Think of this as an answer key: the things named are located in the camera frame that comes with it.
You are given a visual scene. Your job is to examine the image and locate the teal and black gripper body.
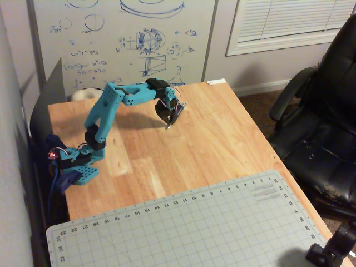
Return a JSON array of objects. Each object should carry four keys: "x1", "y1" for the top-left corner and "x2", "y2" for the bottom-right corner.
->
[{"x1": 161, "y1": 86, "x2": 180, "y2": 111}]

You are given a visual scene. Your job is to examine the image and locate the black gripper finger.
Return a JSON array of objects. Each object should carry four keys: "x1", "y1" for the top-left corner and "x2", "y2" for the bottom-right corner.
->
[
  {"x1": 154, "y1": 99, "x2": 172, "y2": 123},
  {"x1": 168, "y1": 101, "x2": 186, "y2": 126}
]

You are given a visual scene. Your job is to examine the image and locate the dark blue ballpoint pen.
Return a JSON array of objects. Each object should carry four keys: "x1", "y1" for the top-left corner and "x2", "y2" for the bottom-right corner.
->
[{"x1": 165, "y1": 102, "x2": 187, "y2": 130}]

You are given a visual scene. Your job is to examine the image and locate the whiteboard with blue drawings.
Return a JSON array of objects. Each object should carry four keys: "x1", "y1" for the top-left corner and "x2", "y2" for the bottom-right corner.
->
[{"x1": 27, "y1": 0, "x2": 219, "y2": 97}]

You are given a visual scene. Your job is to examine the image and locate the white round object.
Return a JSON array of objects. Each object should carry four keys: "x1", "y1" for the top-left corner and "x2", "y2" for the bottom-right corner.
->
[{"x1": 70, "y1": 87, "x2": 104, "y2": 102}]

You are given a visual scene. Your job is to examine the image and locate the white baseboard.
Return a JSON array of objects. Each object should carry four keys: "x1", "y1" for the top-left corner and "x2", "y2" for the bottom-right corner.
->
[{"x1": 231, "y1": 78, "x2": 293, "y2": 97}]

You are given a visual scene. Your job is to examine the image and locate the dark grey leaning panel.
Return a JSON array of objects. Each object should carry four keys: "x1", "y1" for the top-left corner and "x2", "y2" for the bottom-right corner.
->
[{"x1": 28, "y1": 57, "x2": 67, "y2": 140}]

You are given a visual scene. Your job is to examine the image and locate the grey gridded cutting mat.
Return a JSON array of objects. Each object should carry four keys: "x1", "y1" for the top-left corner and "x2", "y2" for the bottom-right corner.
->
[{"x1": 45, "y1": 169, "x2": 334, "y2": 267}]

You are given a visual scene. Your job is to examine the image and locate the dark blue base clamp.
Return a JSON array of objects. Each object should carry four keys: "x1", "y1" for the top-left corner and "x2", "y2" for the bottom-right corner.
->
[{"x1": 55, "y1": 170, "x2": 82, "y2": 195}]

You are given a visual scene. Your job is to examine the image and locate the white window blinds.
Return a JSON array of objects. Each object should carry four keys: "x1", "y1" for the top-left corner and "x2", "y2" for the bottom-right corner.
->
[{"x1": 238, "y1": 0, "x2": 356, "y2": 43}]

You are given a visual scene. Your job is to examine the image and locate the black leather office chair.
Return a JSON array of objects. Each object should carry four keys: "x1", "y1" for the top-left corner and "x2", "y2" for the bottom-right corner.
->
[{"x1": 268, "y1": 13, "x2": 356, "y2": 223}]

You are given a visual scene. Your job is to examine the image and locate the white window frame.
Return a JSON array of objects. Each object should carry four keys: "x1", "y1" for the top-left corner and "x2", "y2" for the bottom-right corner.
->
[{"x1": 225, "y1": 0, "x2": 356, "y2": 57}]

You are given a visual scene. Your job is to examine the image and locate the blue cable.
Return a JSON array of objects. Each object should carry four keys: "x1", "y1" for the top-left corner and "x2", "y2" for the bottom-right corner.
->
[{"x1": 48, "y1": 165, "x2": 61, "y2": 223}]

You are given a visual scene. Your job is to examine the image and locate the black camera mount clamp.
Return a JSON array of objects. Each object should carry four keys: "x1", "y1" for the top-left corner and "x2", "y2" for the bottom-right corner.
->
[{"x1": 305, "y1": 223, "x2": 356, "y2": 267}]

